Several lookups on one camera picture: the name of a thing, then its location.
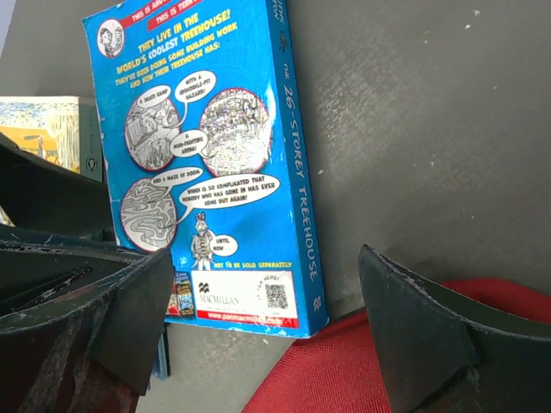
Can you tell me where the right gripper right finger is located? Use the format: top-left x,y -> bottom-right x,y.
358,245 -> 550,412

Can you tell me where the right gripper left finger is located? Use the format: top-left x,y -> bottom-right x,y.
1,250 -> 174,412

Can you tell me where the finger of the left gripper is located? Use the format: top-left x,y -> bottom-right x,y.
1,137 -> 141,314

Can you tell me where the blue illustrated children's book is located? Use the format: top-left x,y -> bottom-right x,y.
83,0 -> 329,339

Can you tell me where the red student backpack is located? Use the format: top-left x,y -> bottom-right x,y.
244,279 -> 550,413

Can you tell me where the brown cover book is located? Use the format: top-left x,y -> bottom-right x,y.
1,96 -> 103,182

